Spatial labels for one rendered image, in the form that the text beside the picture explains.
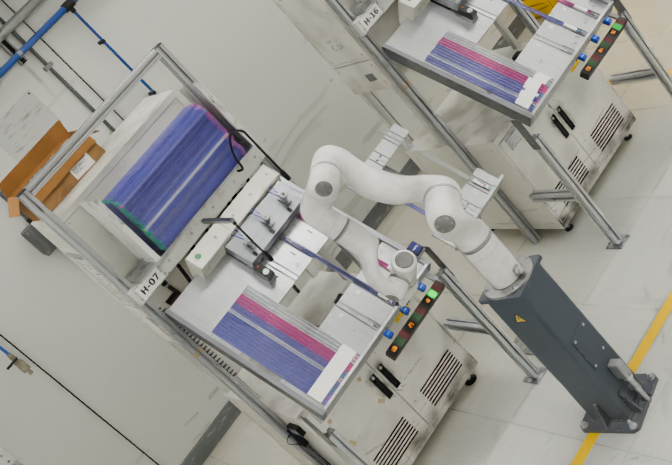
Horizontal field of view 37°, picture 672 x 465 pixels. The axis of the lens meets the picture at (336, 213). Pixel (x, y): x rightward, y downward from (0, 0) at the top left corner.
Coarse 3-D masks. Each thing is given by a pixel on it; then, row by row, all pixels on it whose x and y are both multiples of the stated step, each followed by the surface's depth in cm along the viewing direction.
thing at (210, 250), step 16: (256, 176) 389; (272, 176) 389; (240, 192) 386; (256, 192) 386; (240, 208) 383; (224, 224) 380; (240, 224) 381; (208, 240) 377; (224, 240) 377; (192, 256) 375; (208, 256) 374; (192, 272) 382; (208, 272) 378
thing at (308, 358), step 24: (240, 312) 370; (264, 312) 369; (288, 312) 369; (240, 336) 365; (264, 336) 365; (288, 336) 364; (312, 336) 363; (264, 360) 360; (288, 360) 360; (312, 360) 359; (336, 360) 358; (312, 384) 355; (336, 384) 354
